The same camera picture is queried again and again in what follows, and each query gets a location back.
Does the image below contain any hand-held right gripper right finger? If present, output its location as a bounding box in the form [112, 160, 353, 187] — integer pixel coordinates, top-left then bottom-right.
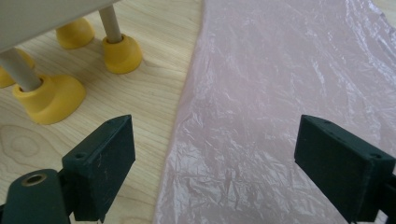
[293, 114, 396, 224]

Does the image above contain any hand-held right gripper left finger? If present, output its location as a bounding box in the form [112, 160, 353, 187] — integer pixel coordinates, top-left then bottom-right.
[61, 114, 136, 223]

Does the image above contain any pink plastic bag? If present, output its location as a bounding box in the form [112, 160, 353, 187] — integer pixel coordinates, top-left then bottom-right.
[152, 0, 396, 224]

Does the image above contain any beige character trash bin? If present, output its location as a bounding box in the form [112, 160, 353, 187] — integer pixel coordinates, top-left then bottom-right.
[0, 0, 144, 126]

